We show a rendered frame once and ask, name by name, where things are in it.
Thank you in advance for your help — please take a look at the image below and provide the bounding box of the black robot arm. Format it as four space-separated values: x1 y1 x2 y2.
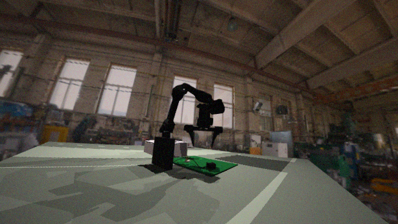
159 83 225 138

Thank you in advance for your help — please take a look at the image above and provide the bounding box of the green circuit board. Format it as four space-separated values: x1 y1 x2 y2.
173 155 238 176

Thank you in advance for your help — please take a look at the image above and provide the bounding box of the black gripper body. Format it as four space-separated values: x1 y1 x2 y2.
183 114 223 133

